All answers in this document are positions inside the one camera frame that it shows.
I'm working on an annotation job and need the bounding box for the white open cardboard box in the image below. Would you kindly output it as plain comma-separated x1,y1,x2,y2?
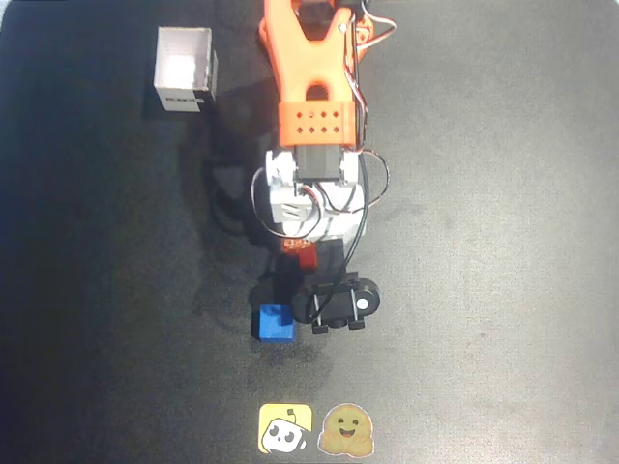
153,26,220,115

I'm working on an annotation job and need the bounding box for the white servo wire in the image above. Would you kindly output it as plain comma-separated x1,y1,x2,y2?
356,16,398,50

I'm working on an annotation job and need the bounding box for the black oval webcam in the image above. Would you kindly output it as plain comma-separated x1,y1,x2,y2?
290,272,381,336

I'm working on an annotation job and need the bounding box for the black table mat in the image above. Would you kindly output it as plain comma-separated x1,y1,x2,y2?
0,0,619,464

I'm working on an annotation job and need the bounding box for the hugging face emoji sticker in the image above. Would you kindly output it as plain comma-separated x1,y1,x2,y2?
316,402,376,457

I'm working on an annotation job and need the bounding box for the yellow robot sticker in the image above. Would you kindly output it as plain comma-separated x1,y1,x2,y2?
257,402,314,455

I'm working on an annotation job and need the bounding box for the blue cube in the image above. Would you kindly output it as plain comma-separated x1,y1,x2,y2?
251,303,297,344

